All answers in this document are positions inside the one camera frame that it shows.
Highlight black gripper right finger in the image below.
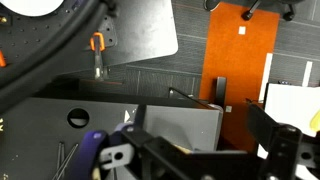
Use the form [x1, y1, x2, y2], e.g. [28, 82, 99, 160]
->
[245, 103, 320, 180]

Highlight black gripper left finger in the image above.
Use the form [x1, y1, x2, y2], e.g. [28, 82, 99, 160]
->
[64, 104, 208, 180]

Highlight white flat board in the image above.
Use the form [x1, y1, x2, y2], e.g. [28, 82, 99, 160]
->
[257, 82, 320, 180]

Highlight white floor tape strip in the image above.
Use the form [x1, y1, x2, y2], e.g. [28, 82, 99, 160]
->
[301, 60, 314, 88]
[258, 52, 274, 103]

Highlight black table leg bar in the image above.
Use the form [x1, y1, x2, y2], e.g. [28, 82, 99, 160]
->
[215, 76, 228, 108]

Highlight dark plate rounded corner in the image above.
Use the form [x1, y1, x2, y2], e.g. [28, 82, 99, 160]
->
[99, 0, 179, 73]

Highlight black office chair base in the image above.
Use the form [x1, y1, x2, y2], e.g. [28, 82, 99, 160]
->
[203, 0, 308, 23]

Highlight black optical breadboard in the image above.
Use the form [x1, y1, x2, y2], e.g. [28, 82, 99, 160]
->
[0, 0, 101, 81]

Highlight black corner bracket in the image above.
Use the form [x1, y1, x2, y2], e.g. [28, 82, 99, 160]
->
[99, 14, 119, 48]

